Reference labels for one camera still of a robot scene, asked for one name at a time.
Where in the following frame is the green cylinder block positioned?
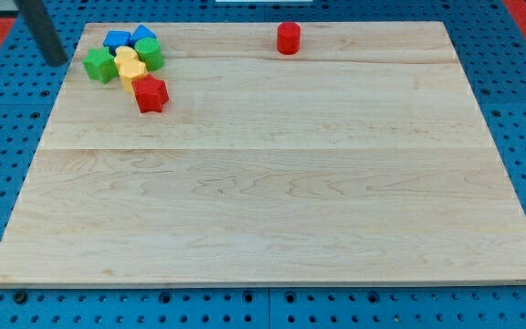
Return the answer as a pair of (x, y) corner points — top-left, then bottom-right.
(134, 37), (164, 71)

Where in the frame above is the blue cube block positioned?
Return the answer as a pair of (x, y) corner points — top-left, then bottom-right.
(103, 30), (131, 54)

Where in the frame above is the wooden board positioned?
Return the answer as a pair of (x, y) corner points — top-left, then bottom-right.
(0, 21), (526, 289)

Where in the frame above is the red star block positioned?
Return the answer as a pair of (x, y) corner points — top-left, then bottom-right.
(132, 74), (170, 113)

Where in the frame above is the red cylinder block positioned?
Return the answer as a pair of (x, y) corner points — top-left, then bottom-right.
(276, 22), (301, 55)

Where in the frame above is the yellow hexagon block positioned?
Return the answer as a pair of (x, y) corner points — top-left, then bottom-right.
(118, 60), (148, 94)

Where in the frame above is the yellow heart block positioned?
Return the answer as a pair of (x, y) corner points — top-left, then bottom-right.
(114, 46), (139, 68)

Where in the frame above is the blue triangle block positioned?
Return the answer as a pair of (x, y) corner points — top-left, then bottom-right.
(128, 24), (156, 48)

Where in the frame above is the green star block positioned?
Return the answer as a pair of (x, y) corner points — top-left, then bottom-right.
(82, 47), (119, 84)

